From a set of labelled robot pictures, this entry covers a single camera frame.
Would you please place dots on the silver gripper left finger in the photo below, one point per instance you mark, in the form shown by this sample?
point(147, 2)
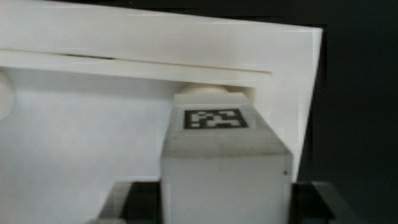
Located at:
point(132, 205)

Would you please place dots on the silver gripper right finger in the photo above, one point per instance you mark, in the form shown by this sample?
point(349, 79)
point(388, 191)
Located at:
point(319, 206)

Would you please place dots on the white square table top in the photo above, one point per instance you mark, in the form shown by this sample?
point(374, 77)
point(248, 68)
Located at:
point(83, 139)

